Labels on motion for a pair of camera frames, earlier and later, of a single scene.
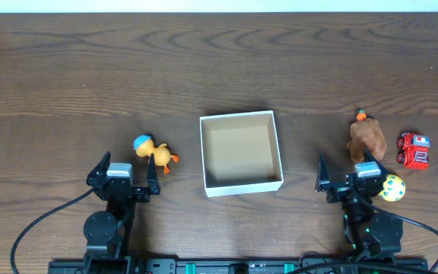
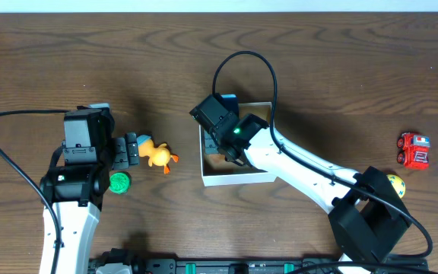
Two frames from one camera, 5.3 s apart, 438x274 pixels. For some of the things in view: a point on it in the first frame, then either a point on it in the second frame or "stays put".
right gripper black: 340,189 -> 214,135
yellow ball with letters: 393,188 stays put
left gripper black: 126,192 -> 126,150
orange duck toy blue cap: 144,147 stays put
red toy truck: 414,151 stays put
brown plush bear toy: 366,134 -> 218,161
